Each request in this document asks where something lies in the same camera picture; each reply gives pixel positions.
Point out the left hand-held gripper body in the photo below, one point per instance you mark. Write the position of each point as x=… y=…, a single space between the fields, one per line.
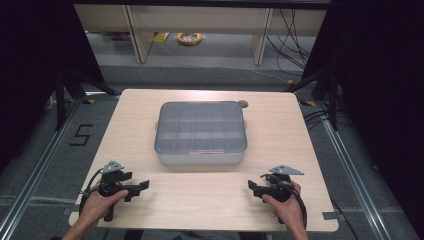
x=111 y=186

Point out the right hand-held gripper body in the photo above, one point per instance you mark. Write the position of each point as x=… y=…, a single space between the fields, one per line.
x=280 y=188

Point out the grey lidded compartment box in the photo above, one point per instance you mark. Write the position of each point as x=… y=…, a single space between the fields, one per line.
x=200 y=131

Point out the person's left hand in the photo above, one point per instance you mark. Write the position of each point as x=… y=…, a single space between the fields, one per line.
x=100 y=203

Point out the person's right hand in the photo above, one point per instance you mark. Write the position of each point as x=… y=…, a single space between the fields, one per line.
x=287 y=208

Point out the small round dark disc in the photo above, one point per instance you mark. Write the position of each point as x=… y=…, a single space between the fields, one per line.
x=243 y=103

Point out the black metal stand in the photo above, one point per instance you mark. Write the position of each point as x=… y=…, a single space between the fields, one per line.
x=71 y=86
x=325 y=90

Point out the yellow packet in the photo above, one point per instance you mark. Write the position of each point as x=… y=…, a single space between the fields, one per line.
x=161 y=37

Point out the white shelf unit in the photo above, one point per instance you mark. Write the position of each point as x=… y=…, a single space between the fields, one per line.
x=200 y=20

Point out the aluminium floor rail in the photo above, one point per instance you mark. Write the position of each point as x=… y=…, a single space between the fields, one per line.
x=36 y=166
x=353 y=173

